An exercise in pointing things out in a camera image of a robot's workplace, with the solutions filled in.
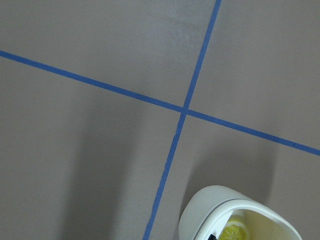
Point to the white bucket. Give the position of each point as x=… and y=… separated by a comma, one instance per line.
x=209, y=210

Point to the green lemon slice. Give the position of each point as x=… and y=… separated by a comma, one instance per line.
x=235, y=230

